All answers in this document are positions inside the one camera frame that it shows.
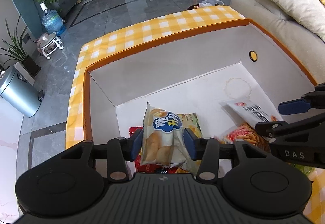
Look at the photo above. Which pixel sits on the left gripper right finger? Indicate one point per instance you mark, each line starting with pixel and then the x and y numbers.
pixel 209 151

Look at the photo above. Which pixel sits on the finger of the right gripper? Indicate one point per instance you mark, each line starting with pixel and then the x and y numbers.
pixel 297 106

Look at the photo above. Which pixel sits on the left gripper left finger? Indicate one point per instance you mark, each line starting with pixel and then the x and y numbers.
pixel 117 152

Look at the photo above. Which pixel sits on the Mimi fries snack bag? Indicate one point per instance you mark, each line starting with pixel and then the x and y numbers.
pixel 247 133

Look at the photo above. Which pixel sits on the white blue chips bag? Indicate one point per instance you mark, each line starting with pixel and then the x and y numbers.
pixel 162 138

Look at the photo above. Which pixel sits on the white breadstick snack packet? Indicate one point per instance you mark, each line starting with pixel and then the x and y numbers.
pixel 252 112

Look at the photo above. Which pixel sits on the green nut snack packet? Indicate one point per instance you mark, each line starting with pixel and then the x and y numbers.
pixel 304 169

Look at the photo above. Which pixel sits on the green yellow chips bag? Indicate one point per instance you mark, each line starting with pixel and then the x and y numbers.
pixel 190 122

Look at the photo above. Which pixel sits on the beige sofa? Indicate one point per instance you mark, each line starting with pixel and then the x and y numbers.
pixel 307 47

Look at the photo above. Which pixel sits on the orange cardboard box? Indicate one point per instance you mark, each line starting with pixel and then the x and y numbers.
pixel 196 71

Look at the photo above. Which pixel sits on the yellow checkered tablecloth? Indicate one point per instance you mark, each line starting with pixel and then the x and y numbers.
pixel 261 189

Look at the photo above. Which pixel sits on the white low tv console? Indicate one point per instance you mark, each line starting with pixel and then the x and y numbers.
pixel 10 126

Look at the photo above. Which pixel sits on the silver pedal trash bin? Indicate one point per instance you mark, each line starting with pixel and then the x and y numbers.
pixel 16 90

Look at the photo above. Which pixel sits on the potted long-leaf plant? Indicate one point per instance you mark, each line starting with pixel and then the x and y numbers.
pixel 15 51

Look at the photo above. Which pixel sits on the small white rolling stool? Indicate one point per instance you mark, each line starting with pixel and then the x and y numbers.
pixel 47 44

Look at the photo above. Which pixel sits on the floor basket with bag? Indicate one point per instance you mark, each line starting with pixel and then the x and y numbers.
pixel 206 3

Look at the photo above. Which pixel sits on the blue water jug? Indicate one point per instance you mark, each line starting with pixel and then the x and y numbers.
pixel 52 21

